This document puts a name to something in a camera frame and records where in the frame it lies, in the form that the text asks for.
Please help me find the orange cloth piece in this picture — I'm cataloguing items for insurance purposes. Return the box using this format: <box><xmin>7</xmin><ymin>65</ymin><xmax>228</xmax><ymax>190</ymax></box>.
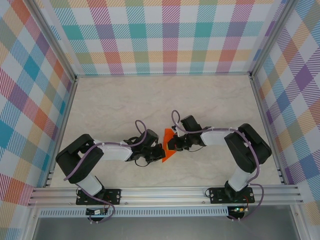
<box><xmin>161</xmin><ymin>127</ymin><xmax>180</xmax><ymax>164</ymax></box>

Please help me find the grey metal panel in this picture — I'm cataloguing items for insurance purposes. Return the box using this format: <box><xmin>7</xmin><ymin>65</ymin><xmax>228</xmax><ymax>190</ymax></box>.
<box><xmin>32</xmin><ymin>216</ymin><xmax>301</xmax><ymax>240</ymax></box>

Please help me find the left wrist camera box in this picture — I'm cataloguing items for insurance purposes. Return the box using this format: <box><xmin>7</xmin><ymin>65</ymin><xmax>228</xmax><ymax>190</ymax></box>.
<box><xmin>144</xmin><ymin>128</ymin><xmax>160</xmax><ymax>148</ymax></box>

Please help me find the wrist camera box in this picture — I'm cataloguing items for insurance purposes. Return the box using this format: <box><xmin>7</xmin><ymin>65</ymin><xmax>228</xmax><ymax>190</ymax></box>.
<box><xmin>144</xmin><ymin>128</ymin><xmax>160</xmax><ymax>148</ymax></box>
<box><xmin>179</xmin><ymin>115</ymin><xmax>203</xmax><ymax>133</ymax></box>

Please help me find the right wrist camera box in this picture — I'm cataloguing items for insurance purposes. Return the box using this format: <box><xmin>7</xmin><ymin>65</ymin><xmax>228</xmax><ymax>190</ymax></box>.
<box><xmin>179</xmin><ymin>115</ymin><xmax>203</xmax><ymax>133</ymax></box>

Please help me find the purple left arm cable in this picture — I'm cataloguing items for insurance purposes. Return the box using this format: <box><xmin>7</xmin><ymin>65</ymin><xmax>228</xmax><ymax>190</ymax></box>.
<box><xmin>63</xmin><ymin>119</ymin><xmax>148</xmax><ymax>224</ymax></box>

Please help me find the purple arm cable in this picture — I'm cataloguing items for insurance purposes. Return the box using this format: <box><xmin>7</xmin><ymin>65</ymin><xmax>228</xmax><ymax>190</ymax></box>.
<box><xmin>171</xmin><ymin>109</ymin><xmax>265</xmax><ymax>222</ymax></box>
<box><xmin>63</xmin><ymin>119</ymin><xmax>148</xmax><ymax>224</ymax></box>

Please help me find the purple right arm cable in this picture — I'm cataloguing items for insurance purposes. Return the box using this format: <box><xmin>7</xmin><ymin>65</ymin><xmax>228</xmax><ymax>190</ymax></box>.
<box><xmin>171</xmin><ymin>109</ymin><xmax>265</xmax><ymax>222</ymax></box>

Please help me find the aluminium mounting rail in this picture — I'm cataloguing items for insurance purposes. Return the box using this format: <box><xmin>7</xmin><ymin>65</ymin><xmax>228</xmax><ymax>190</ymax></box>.
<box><xmin>27</xmin><ymin>184</ymin><xmax>305</xmax><ymax>207</ymax></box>

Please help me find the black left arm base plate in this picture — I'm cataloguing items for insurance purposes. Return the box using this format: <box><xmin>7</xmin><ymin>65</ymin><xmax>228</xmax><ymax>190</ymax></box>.
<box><xmin>76</xmin><ymin>188</ymin><xmax>122</xmax><ymax>206</ymax></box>

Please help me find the slotted grey cable duct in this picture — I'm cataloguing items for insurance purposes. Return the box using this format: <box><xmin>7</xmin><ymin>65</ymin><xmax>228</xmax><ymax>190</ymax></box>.
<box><xmin>38</xmin><ymin>206</ymin><xmax>230</xmax><ymax>218</ymax></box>

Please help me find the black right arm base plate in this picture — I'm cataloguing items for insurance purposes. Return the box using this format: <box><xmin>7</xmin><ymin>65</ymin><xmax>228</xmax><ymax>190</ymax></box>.
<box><xmin>209</xmin><ymin>187</ymin><xmax>255</xmax><ymax>205</ymax></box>

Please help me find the aluminium table side rail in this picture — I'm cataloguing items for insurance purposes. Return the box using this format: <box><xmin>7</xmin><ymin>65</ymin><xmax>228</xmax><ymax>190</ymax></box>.
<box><xmin>249</xmin><ymin>72</ymin><xmax>286</xmax><ymax>186</ymax></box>
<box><xmin>43</xmin><ymin>74</ymin><xmax>78</xmax><ymax>188</ymax></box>

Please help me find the aluminium frame post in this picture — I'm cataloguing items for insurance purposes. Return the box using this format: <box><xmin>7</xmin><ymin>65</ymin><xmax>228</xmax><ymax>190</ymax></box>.
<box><xmin>26</xmin><ymin>0</ymin><xmax>77</xmax><ymax>81</ymax></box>
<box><xmin>249</xmin><ymin>0</ymin><xmax>297</xmax><ymax>78</ymax></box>

